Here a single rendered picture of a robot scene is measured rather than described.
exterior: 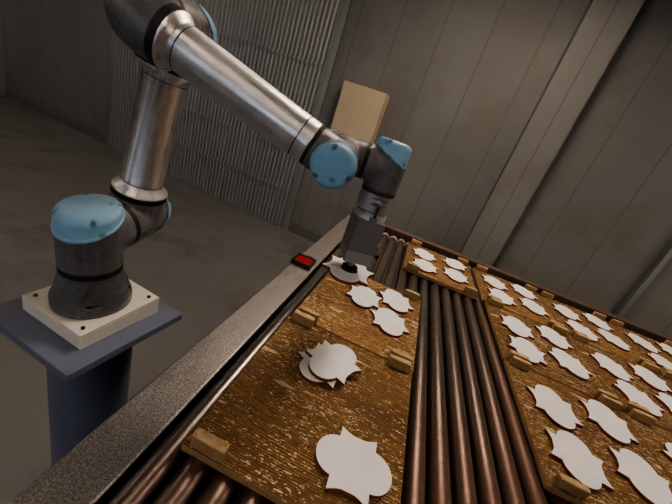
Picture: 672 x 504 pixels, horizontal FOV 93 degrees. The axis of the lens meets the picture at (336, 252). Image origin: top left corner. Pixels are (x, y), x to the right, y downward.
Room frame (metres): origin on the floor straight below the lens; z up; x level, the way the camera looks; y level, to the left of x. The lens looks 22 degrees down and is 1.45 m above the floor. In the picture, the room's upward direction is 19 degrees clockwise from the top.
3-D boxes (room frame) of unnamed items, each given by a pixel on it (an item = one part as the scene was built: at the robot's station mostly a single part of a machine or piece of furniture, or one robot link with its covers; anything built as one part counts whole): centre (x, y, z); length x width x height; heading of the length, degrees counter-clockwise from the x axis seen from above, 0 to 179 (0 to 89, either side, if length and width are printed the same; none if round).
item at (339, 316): (0.90, -0.15, 0.93); 0.41 x 0.35 x 0.02; 170
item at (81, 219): (0.57, 0.49, 1.08); 0.13 x 0.12 x 0.14; 2
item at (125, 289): (0.56, 0.49, 0.96); 0.15 x 0.15 x 0.10
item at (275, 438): (0.49, -0.08, 0.93); 0.41 x 0.35 x 0.02; 171
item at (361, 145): (0.68, 0.06, 1.38); 0.11 x 0.11 x 0.08; 2
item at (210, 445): (0.32, 0.08, 0.95); 0.06 x 0.02 x 0.03; 81
